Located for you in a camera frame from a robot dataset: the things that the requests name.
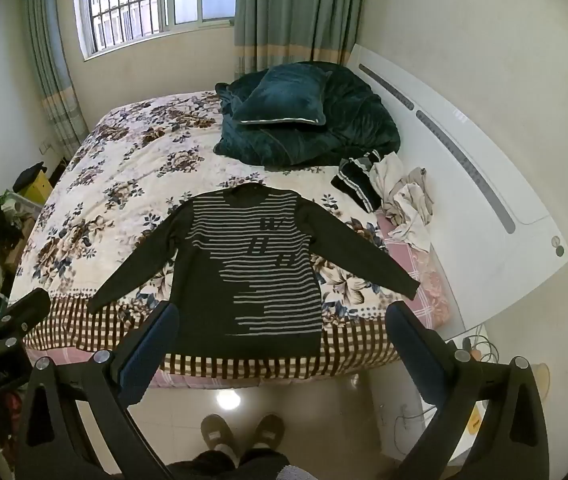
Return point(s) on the person's grey slipper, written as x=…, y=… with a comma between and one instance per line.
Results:
x=269, y=432
x=216, y=435

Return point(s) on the floral bed sheet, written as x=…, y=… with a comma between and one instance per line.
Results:
x=129, y=170

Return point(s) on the person's dark trousers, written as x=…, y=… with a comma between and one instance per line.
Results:
x=244, y=467

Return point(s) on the black striped garment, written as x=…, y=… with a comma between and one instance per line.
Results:
x=356, y=182

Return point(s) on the white headboard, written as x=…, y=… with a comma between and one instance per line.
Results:
x=463, y=200

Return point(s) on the person's left grey slipper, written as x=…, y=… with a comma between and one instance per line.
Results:
x=216, y=435

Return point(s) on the dark striped sweater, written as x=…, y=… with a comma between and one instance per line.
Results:
x=264, y=280

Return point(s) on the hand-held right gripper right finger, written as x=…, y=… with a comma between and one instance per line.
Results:
x=408, y=345

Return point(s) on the grey-green curtain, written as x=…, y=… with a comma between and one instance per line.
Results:
x=299, y=10
x=54, y=70

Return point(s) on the teal plush blanket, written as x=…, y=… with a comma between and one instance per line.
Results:
x=343, y=120

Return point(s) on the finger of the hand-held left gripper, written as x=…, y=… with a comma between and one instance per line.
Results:
x=26, y=307

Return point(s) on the black bag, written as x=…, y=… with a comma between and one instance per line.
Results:
x=28, y=175

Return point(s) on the person's right grey slipper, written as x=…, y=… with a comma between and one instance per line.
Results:
x=269, y=432

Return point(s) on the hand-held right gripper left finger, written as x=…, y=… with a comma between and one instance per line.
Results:
x=156, y=342

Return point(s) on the yellow box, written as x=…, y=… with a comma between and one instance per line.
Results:
x=36, y=190

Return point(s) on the dark clothes pile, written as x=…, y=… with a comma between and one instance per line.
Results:
x=1, y=225

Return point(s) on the beige crumpled garment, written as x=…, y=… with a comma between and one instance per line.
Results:
x=408, y=205

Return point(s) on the wall outlet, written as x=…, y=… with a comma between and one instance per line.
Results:
x=46, y=148

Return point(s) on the teal plush pillow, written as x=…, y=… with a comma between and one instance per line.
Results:
x=284, y=97

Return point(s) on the barred window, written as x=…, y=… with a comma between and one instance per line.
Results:
x=129, y=5

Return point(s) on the pink quilted mattress pad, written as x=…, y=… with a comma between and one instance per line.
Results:
x=426, y=280

